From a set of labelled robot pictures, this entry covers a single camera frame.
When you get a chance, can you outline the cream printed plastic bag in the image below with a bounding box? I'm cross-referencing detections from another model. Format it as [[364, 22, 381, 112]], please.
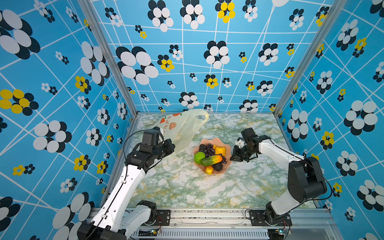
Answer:
[[153, 109, 209, 156]]

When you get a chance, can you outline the pink scalloped fruit bowl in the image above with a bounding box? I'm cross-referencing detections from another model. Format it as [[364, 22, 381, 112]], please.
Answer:
[[193, 138, 232, 175]]

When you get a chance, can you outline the green orange papaya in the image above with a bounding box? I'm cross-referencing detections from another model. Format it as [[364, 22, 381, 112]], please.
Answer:
[[202, 155, 222, 167]]

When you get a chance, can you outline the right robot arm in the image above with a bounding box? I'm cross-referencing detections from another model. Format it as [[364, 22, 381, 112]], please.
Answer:
[[231, 128, 328, 225]]

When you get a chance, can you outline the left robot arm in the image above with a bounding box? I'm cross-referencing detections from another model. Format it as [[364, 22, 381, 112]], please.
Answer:
[[77, 127, 175, 240]]

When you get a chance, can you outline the yellow bell pepper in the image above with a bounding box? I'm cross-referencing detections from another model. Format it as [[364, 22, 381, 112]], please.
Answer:
[[214, 146, 227, 157]]

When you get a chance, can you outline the dark avocado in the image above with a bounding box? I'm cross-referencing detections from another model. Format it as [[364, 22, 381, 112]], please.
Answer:
[[212, 163, 223, 172]]

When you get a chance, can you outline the green lime fruit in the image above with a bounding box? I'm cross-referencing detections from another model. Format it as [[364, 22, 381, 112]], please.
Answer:
[[194, 152, 206, 165]]

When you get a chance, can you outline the purple grape bunch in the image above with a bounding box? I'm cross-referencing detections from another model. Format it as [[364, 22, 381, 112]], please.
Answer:
[[205, 144, 227, 164]]

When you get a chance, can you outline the yellow red mango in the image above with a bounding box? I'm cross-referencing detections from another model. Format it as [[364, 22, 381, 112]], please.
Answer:
[[205, 166, 214, 175]]

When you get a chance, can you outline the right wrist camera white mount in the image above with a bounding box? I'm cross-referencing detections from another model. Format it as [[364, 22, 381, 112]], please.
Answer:
[[235, 138, 246, 149]]

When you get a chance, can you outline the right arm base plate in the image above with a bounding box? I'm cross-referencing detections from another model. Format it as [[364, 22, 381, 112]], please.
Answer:
[[245, 210, 292, 227]]

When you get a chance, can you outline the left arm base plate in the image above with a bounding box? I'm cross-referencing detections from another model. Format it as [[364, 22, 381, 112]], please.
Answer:
[[143, 210, 171, 226]]

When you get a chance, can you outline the aluminium front rail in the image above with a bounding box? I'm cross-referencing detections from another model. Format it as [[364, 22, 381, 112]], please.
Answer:
[[130, 208, 343, 240]]

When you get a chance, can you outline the left aluminium corner post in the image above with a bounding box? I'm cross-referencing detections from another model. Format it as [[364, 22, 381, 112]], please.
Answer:
[[79, 0, 138, 119]]

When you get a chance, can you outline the aluminium corner post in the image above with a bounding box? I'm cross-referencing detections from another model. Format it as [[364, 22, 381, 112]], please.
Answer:
[[79, 0, 138, 119], [274, 0, 347, 118]]

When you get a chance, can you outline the right aluminium corner post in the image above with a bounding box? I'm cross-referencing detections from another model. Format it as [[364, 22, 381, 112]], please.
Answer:
[[274, 0, 347, 118]]

